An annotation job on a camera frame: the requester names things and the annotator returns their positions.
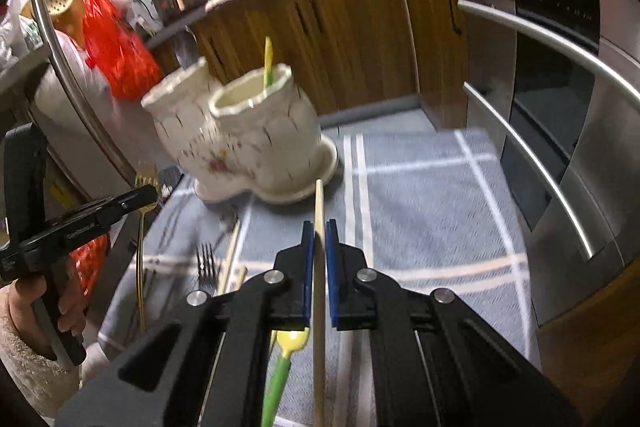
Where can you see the stainless steel oven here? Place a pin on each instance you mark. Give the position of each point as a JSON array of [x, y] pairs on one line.
[[550, 72]]

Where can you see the hanging red plastic bag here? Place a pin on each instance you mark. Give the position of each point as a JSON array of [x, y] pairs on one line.
[[120, 52]]

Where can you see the white ceramic utensil holder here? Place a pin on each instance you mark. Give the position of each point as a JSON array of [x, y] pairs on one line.
[[270, 142]]

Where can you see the wooden chopstick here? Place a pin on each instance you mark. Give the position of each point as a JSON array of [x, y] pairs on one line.
[[318, 207], [240, 278], [230, 254]]

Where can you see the grey metal appliance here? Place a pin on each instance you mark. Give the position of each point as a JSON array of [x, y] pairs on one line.
[[95, 117]]

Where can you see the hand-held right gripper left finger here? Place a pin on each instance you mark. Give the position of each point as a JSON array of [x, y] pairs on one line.
[[306, 277]]

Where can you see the yellow green plastic fork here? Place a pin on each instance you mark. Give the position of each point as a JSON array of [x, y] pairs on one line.
[[281, 374]]

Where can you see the person's left hand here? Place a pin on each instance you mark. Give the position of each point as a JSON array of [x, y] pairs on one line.
[[71, 304]]

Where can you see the curved metal pole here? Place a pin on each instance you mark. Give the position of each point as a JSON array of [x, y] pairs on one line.
[[55, 52]]

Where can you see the grey plaid tablecloth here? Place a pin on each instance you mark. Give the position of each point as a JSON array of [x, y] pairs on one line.
[[425, 217]]

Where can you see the silver fork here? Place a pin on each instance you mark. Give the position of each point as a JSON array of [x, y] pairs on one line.
[[206, 274]]

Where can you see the yellow green plastic spoon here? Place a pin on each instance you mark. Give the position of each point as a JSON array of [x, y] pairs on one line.
[[268, 57]]

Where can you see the golden fork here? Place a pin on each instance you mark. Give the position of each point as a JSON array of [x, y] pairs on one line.
[[141, 252]]

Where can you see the wooden kitchen cabinets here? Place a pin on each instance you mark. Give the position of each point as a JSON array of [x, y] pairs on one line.
[[360, 42]]

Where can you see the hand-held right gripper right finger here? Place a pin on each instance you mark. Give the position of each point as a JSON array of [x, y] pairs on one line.
[[333, 277]]

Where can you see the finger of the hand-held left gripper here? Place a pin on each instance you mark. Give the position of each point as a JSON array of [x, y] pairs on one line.
[[132, 201]]

